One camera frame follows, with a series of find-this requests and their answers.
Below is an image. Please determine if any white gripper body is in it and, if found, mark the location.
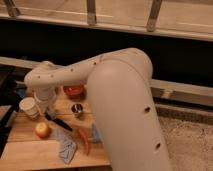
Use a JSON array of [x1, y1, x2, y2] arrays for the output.
[[34, 88, 56, 114]]

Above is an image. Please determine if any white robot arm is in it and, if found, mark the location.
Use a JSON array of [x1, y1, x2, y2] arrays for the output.
[[24, 48, 172, 171]]

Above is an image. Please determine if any red bowl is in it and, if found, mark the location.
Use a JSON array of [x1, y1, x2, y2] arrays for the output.
[[63, 85, 84, 99]]

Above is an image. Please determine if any yellow red apple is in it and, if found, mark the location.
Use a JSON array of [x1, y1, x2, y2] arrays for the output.
[[35, 122, 50, 138]]

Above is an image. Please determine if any small metal cup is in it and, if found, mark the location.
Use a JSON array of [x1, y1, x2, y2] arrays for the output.
[[71, 103, 83, 118]]

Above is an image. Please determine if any black chair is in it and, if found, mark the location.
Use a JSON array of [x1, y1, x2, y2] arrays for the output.
[[0, 64, 22, 157]]

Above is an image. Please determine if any wooden board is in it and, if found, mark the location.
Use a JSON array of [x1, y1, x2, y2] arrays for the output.
[[0, 88, 110, 171]]

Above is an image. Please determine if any blue grey cloth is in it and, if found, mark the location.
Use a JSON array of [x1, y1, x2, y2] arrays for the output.
[[52, 129, 77, 164]]

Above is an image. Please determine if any blue sponge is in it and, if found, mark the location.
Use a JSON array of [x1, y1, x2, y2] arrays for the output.
[[92, 123, 101, 143]]

